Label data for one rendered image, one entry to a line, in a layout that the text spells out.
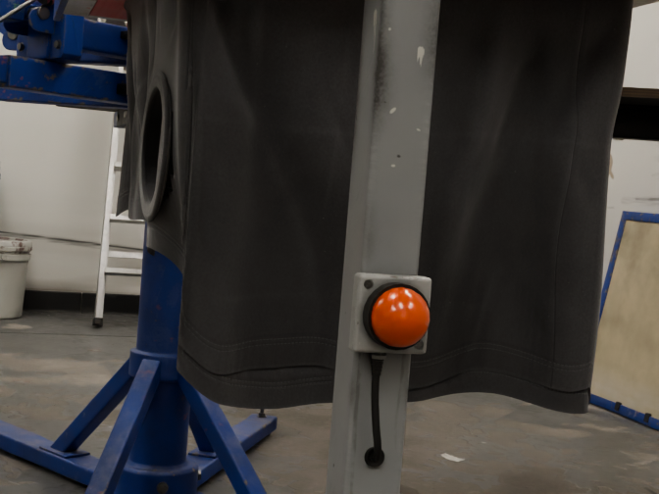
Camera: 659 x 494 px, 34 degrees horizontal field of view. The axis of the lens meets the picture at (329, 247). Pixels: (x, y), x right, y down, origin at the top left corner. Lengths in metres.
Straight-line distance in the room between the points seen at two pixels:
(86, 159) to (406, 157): 4.92
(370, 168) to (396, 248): 0.05
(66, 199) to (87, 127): 0.38
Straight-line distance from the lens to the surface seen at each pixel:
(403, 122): 0.69
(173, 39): 1.00
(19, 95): 2.44
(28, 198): 5.56
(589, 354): 1.09
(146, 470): 2.31
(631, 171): 4.36
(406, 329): 0.65
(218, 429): 2.20
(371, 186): 0.68
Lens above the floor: 0.73
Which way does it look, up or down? 3 degrees down
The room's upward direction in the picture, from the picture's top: 4 degrees clockwise
